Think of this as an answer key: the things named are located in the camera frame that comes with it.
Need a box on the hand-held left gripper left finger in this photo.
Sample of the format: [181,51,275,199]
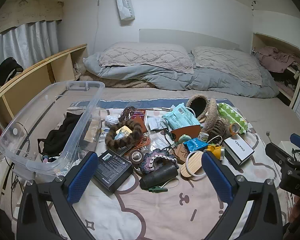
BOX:
[16,151,99,240]

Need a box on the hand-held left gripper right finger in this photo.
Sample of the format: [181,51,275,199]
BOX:
[201,151,283,240]

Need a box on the round wooden lid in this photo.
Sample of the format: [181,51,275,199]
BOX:
[180,151,207,180]

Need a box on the black cylinder roll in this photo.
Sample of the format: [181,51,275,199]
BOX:
[139,165,178,190]

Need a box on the green clip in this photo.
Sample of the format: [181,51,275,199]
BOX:
[149,180,168,193]

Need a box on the purple crochet scrunchie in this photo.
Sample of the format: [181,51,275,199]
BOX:
[139,149,178,175]

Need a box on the clear plastic storage bin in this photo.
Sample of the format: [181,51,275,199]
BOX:
[0,81,105,180]

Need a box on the yellow plastic item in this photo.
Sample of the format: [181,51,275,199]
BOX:
[207,145,224,161]

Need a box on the black cardboard box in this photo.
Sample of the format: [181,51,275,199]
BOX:
[92,149,133,193]

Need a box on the white and black box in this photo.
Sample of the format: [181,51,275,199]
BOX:
[222,135,255,165]

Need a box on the blue packet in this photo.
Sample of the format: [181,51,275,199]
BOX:
[183,139,210,158]

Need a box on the brown cardboard piece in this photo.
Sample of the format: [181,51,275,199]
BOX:
[174,142,190,165]

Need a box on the black cloth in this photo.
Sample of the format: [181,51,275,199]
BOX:
[37,112,84,155]

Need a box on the brown paper packet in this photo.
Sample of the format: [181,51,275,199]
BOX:
[84,120,100,142]

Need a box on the brown hair claw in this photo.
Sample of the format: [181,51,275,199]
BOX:
[205,119,228,138]

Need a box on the brown fur scrunchie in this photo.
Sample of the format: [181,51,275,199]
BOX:
[105,119,143,151]

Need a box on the brown tape roll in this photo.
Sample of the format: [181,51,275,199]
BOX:
[130,149,145,163]

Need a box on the brown leather card holder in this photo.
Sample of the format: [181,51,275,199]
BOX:
[170,124,201,140]

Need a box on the green and white wipes pack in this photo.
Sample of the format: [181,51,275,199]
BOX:
[217,102,248,133]

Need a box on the beige fluffy slipper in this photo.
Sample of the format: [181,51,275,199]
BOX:
[185,94,218,130]

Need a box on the silver foil ball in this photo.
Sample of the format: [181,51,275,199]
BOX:
[105,116,120,127]

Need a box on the teal mask packet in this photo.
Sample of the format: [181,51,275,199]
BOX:
[161,104,200,130]

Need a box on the dark red box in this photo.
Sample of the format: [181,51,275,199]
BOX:
[129,109,147,133]

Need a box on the pile of clothing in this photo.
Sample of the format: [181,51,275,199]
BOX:
[254,45,300,95]

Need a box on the beige quilted pillow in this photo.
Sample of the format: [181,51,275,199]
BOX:
[99,42,195,74]
[191,46,263,85]

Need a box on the grey duvet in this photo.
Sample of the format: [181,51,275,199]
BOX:
[83,52,280,98]

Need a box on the wooden shelf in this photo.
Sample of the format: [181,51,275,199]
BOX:
[0,44,88,128]

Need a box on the grey curtain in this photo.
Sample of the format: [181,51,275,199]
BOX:
[0,20,60,93]

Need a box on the white paper bag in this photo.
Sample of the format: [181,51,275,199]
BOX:
[116,0,136,21]

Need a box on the beige curtain valance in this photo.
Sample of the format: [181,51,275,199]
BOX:
[0,0,64,37]

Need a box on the black cable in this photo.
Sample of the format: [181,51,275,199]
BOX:
[5,122,32,193]

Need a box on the orange cord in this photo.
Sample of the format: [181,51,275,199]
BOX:
[122,135,150,153]

